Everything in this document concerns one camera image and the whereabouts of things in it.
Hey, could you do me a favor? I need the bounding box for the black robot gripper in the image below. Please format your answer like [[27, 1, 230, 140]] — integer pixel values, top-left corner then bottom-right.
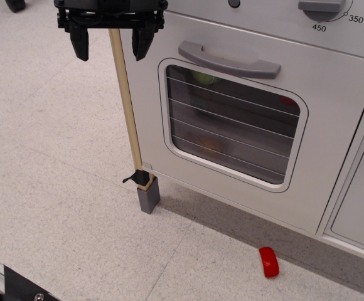
[[54, 0, 168, 61]]

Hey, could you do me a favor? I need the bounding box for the grey oven door handle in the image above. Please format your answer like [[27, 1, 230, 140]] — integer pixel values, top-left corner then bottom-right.
[[178, 41, 281, 80]]

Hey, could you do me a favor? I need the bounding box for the white toy oven door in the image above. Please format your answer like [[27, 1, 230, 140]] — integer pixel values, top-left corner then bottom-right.
[[120, 13, 364, 233]]

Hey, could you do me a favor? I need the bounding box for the red toy inside oven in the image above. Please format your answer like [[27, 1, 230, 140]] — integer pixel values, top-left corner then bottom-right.
[[279, 95, 298, 108]]

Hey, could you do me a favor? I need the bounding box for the black wheel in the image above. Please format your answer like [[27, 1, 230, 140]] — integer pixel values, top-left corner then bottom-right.
[[5, 0, 26, 13]]

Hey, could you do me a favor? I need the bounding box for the green toy vegetable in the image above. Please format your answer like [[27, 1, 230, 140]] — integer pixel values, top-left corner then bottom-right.
[[191, 70, 222, 86]]

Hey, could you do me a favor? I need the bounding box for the round grey button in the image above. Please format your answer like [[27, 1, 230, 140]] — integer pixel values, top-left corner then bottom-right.
[[228, 0, 240, 8]]

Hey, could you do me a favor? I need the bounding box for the black zip tie clip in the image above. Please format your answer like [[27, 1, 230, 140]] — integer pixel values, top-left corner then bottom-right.
[[122, 169, 150, 186]]

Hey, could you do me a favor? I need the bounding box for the white toy kitchen cabinet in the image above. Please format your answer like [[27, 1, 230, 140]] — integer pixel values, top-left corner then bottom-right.
[[119, 0, 364, 267]]

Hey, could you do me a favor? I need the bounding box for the grey temperature knob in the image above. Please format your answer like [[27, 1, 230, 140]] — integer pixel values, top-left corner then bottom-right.
[[298, 0, 346, 22]]

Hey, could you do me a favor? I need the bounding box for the red toy piece on floor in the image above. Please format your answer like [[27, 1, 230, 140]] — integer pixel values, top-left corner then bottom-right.
[[259, 247, 279, 278]]

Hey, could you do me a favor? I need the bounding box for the wooden kitchen corner post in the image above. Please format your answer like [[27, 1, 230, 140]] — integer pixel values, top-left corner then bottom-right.
[[109, 29, 142, 170]]

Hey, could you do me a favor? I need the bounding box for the grey post foot cap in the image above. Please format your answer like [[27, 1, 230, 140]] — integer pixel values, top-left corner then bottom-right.
[[137, 177, 161, 214]]

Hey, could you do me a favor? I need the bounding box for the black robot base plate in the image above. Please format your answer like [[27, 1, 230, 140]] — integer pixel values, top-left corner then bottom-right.
[[4, 265, 60, 301]]

